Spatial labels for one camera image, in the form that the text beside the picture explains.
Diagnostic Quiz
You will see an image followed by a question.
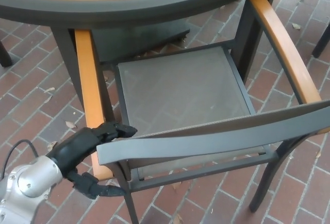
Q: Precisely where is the dark neighbouring chair leg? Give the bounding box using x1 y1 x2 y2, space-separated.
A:
311 23 330 59
0 40 13 68

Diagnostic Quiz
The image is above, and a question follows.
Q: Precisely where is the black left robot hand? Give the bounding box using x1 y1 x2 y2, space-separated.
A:
47 122 138 200

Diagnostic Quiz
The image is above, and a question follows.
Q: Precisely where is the round wooden table, dark rim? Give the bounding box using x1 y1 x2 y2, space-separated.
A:
0 0 282 108

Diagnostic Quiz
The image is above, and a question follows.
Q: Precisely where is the dark chair with wooden armrests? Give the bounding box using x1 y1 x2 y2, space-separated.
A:
74 0 330 224

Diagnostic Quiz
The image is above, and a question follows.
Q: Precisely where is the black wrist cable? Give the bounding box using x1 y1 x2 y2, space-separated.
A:
0 139 40 180

